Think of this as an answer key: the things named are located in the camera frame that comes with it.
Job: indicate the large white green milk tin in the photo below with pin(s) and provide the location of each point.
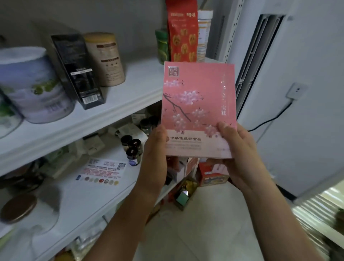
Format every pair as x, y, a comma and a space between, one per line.
32, 86

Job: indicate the dark brown pill jar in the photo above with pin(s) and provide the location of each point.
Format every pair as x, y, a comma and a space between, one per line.
146, 126

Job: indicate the pink cherry blossom box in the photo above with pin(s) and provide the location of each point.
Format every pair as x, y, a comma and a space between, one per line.
199, 107

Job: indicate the brown carton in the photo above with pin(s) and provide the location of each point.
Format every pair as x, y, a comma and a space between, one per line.
184, 196

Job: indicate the white standing air conditioner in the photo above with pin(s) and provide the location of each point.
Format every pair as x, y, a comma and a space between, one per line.
252, 32

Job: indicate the beige ribbed canister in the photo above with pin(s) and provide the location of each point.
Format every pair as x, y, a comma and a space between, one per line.
105, 59

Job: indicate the person's right forearm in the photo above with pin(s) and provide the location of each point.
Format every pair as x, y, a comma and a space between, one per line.
279, 226

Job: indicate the white wall socket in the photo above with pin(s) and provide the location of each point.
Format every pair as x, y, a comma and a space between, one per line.
296, 90

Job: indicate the person's right hand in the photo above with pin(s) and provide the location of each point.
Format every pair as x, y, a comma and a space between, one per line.
247, 164

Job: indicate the person's left forearm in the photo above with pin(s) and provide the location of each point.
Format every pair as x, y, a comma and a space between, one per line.
123, 231

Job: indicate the green canister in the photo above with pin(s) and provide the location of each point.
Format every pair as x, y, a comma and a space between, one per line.
162, 45

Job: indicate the white metal shelving unit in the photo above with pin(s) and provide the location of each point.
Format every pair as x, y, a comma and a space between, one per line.
107, 107

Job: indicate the white colourful sticker sheet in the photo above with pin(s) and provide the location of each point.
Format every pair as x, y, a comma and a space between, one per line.
101, 172

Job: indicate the red patterned bag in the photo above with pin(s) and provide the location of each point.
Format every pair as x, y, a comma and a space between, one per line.
183, 32

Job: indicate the black box yellow print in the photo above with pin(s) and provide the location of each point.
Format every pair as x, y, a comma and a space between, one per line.
75, 67

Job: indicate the person's left hand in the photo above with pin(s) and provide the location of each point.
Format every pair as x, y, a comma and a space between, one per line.
153, 166

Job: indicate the white striped canister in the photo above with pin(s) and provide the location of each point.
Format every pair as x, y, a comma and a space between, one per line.
204, 35

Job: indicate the colourful flat box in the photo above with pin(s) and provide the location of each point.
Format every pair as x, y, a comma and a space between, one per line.
214, 173

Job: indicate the small dark bottle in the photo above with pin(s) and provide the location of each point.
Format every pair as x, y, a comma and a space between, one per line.
126, 141
133, 156
137, 146

